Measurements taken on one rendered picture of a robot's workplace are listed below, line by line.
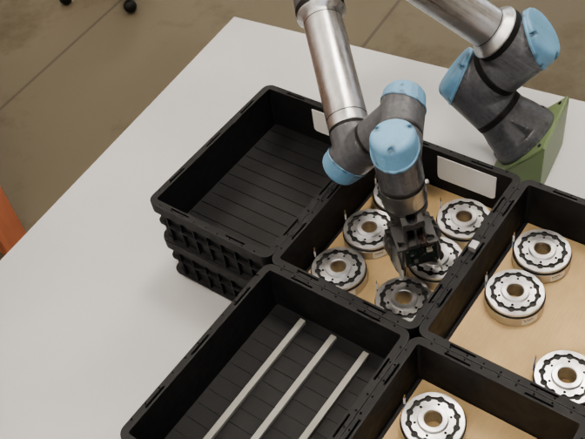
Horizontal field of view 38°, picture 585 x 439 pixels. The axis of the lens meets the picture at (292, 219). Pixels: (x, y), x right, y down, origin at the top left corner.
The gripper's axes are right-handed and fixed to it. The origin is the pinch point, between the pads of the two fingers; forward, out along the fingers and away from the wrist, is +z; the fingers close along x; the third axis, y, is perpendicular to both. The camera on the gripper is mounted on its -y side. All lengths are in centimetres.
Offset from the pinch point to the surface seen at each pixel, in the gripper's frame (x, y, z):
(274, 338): -28.5, 8.2, -0.7
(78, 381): -70, 0, 8
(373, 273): -8.3, -1.4, 1.2
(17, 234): -119, -109, 66
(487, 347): 7.0, 19.0, 3.0
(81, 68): -101, -204, 74
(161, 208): -44.0, -19.7, -12.7
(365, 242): -8.1, -6.9, -1.6
